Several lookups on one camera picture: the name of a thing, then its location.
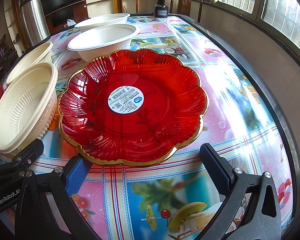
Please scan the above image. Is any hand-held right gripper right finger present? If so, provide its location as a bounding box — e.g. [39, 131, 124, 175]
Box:
[199, 143, 283, 240]

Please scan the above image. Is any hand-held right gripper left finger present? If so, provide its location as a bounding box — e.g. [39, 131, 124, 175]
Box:
[15, 156, 100, 240]

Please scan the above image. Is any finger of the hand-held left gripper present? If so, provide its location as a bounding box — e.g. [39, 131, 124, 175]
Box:
[0, 139, 45, 180]

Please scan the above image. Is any cream patterned plastic bowl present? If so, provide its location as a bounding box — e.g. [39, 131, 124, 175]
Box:
[0, 62, 59, 154]
[5, 42, 53, 85]

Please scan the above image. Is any red glass plate gold rim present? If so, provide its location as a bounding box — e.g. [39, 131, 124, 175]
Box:
[57, 49, 209, 168]

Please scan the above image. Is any white disposable bowl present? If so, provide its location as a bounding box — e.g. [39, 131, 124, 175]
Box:
[67, 24, 140, 63]
[74, 13, 131, 33]

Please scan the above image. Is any colourful printed tablecloth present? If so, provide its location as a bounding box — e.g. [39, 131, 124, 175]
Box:
[0, 15, 294, 240]

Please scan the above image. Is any black-rimmed table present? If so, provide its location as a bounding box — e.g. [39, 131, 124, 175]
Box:
[0, 14, 300, 240]

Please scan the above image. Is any stainless steel thermos jug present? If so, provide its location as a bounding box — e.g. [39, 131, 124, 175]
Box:
[19, 0, 50, 46]

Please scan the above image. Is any small black device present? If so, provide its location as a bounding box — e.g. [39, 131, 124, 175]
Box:
[154, 4, 169, 18]

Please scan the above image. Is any wooden chair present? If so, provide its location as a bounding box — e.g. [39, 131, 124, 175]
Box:
[169, 0, 207, 23]

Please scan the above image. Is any dark-framed window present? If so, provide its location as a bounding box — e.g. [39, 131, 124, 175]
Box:
[192, 0, 300, 55]

